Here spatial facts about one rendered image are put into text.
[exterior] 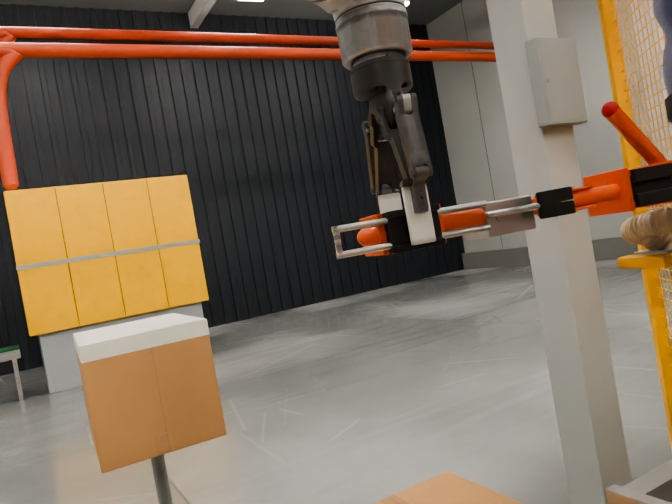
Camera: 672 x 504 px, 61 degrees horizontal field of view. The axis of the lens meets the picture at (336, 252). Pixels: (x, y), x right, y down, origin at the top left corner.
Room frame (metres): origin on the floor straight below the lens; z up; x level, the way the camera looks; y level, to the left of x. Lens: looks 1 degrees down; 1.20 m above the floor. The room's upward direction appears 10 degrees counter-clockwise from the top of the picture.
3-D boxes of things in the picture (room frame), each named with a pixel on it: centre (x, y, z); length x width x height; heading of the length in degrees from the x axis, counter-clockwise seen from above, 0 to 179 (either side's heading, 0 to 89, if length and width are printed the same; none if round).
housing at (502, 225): (0.75, -0.22, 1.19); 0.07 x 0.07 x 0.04; 15
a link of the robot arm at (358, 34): (0.71, -0.09, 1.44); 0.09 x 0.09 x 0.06
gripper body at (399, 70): (0.71, -0.09, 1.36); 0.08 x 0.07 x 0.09; 14
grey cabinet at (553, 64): (2.00, -0.87, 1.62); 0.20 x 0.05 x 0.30; 118
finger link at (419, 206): (0.65, -0.11, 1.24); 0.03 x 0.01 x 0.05; 14
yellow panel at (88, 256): (7.66, 3.00, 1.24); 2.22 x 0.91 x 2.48; 119
